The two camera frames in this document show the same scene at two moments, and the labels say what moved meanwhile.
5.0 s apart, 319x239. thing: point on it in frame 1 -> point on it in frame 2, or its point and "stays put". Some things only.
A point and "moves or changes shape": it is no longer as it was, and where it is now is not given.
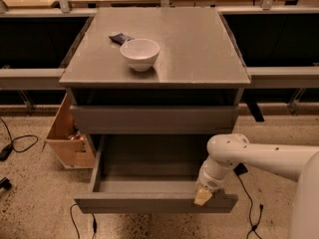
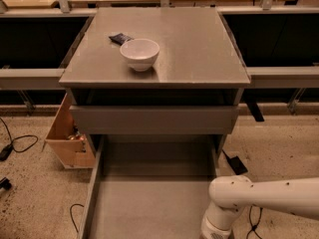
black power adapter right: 240,168 stays put
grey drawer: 151,174 moves or changes shape
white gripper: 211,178 -> 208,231
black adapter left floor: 5,151 stays put
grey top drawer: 155,119 stays put
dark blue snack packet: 121,38 stays put
